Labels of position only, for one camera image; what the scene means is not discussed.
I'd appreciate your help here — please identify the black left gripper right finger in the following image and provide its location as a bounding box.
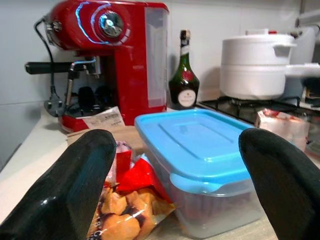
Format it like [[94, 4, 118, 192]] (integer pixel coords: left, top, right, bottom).
[[238, 128, 320, 240]]

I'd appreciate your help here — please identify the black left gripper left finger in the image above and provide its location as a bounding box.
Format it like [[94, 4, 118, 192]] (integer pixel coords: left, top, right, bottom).
[[0, 128, 118, 240]]

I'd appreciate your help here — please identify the small red packet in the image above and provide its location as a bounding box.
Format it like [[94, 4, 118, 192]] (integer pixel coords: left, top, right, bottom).
[[113, 140, 134, 181]]

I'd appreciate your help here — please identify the clear snack bag red top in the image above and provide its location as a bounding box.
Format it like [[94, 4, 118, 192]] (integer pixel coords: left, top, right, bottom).
[[86, 157, 177, 240]]

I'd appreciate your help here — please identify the white red wrapped package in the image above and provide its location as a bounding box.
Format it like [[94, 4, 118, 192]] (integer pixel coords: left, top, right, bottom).
[[254, 107, 311, 152]]

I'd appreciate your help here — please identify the white paper receipt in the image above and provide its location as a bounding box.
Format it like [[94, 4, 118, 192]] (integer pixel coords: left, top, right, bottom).
[[82, 105, 126, 132]]

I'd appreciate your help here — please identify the wooden cutting board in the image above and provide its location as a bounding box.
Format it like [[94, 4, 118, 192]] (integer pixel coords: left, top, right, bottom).
[[66, 124, 278, 240]]

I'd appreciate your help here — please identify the clear container with blue lid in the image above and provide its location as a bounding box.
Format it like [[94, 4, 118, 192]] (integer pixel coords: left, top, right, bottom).
[[134, 107, 266, 240]]

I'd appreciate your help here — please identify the black gas stove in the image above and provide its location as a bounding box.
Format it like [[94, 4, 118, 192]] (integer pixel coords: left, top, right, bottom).
[[197, 95, 320, 127]]

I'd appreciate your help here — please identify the white saucepan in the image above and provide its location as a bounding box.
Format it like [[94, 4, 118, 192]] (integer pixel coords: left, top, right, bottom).
[[219, 62, 320, 101]]

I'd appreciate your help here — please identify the red espresso machine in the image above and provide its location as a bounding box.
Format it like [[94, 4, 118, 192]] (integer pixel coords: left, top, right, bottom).
[[24, 0, 171, 134]]

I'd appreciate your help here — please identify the white lidded pot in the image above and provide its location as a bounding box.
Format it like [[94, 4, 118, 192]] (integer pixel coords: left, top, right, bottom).
[[220, 28, 298, 68]]

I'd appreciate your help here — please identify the dark green liqueur bottle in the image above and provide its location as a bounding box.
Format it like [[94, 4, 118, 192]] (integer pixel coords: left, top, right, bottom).
[[168, 29, 201, 111]]

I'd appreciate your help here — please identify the black power cable with plug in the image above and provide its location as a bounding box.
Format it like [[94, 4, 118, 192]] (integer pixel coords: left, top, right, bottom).
[[33, 16, 67, 118]]

